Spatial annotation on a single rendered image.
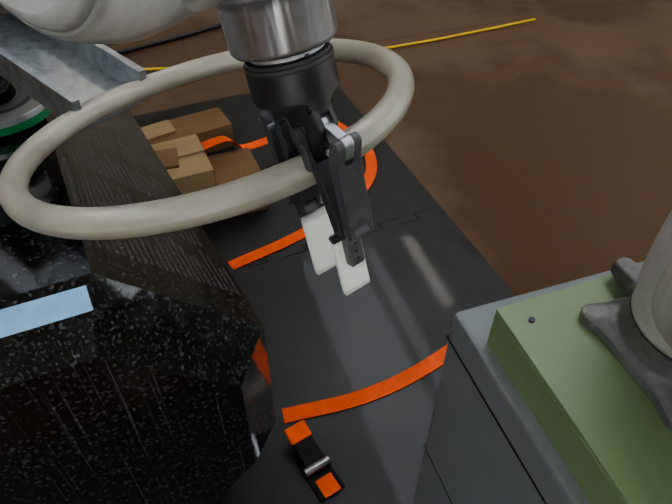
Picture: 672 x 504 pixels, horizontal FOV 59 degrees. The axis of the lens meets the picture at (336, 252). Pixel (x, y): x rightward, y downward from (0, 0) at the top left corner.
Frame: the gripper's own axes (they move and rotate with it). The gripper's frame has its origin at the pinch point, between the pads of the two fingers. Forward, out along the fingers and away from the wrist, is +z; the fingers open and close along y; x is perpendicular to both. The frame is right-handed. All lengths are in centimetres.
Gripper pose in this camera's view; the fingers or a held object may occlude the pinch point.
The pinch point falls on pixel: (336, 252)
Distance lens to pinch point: 59.1
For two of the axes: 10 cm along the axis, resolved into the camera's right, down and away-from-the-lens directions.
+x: -8.0, 4.6, -3.8
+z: 2.0, 8.1, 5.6
